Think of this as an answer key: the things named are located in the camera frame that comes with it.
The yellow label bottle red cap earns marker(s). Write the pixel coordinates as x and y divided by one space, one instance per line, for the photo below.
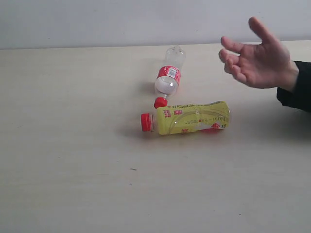
187 118

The person's open hand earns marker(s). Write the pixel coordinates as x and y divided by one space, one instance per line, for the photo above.
265 65

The clear bottle red label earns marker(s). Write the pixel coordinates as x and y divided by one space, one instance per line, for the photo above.
169 75

